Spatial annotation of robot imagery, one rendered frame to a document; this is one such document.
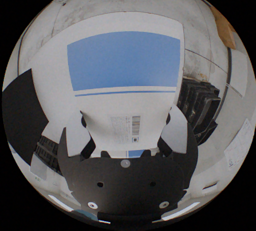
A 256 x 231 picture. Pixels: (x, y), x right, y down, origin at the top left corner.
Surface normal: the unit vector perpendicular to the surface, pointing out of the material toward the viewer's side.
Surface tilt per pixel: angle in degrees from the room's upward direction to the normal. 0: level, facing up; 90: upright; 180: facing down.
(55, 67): 0
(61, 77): 0
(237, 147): 90
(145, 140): 0
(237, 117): 90
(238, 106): 90
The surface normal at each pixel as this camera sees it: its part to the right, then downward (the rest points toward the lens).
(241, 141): -1.00, 0.04
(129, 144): 0.04, 0.52
